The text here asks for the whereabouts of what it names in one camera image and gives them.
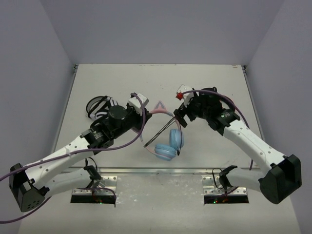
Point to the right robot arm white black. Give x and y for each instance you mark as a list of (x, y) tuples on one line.
[(279, 175)]

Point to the right metal mounting bracket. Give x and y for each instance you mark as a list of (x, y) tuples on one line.
[(212, 187)]

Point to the metal rail front table edge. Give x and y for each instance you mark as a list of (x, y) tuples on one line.
[(155, 171)]

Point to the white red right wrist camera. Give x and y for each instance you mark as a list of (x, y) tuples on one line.
[(185, 93)]

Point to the left metal mounting bracket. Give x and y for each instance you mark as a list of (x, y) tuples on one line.
[(106, 187)]

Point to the white black headphones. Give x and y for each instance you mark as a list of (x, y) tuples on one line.
[(99, 107)]

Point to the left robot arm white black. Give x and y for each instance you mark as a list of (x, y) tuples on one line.
[(32, 184)]

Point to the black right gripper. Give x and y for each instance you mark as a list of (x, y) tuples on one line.
[(194, 99)]

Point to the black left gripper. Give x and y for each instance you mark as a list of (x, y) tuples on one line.
[(144, 116)]

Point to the metal mounting bracket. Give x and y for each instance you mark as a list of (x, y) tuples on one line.
[(212, 187), (106, 187)]

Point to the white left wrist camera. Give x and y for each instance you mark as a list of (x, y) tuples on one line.
[(138, 101)]

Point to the pink blue cat-ear headphones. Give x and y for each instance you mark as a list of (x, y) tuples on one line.
[(168, 141)]

